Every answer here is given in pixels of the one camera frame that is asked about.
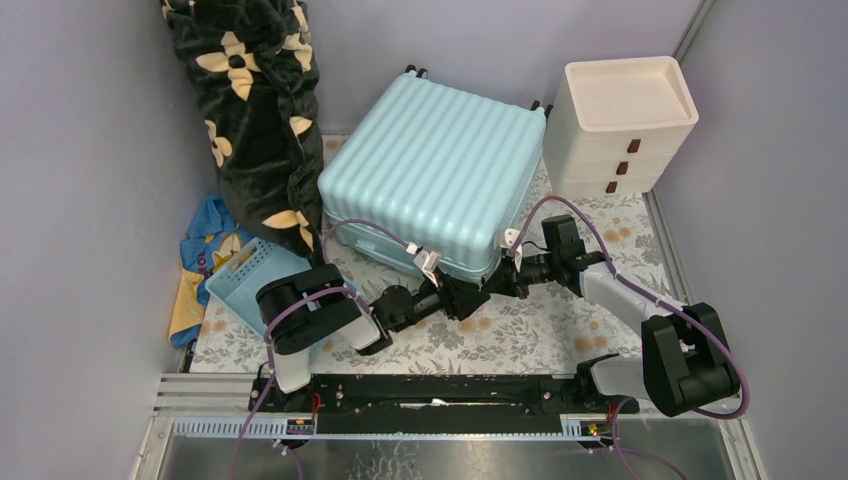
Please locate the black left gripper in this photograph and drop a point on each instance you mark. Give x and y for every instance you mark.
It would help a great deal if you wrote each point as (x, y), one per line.
(439, 295)

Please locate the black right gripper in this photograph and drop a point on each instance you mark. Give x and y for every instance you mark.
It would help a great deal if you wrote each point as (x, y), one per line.
(506, 281)

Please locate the light blue ribbed suitcase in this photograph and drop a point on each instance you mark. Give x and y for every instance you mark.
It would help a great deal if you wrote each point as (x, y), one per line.
(439, 167)

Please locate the black floral plush blanket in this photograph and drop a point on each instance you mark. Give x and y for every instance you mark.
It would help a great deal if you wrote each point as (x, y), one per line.
(253, 70)

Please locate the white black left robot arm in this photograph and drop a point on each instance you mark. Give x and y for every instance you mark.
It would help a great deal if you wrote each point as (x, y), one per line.
(302, 309)

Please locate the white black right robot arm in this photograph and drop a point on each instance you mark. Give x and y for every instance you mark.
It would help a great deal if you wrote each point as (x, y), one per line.
(683, 363)

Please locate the floral patterned floor mat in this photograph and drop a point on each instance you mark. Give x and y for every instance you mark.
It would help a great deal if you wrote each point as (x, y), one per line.
(548, 333)

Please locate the white three-drawer storage cabinet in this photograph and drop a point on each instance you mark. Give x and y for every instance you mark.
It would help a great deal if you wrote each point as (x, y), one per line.
(615, 126)

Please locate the light blue perforated plastic basket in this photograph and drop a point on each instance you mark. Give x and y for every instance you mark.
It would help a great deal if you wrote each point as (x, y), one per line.
(238, 281)

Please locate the blue yellow cloth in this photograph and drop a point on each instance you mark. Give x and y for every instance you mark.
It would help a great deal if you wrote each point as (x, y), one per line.
(213, 238)

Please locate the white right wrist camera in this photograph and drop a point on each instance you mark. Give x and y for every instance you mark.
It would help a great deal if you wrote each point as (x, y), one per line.
(509, 241)

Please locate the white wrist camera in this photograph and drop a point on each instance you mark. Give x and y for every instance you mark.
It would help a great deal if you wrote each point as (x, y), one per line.
(509, 241)
(426, 261)

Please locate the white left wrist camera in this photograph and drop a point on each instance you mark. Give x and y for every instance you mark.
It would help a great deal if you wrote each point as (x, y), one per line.
(426, 261)

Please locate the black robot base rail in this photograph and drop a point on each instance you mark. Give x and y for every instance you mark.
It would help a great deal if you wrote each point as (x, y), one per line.
(442, 405)

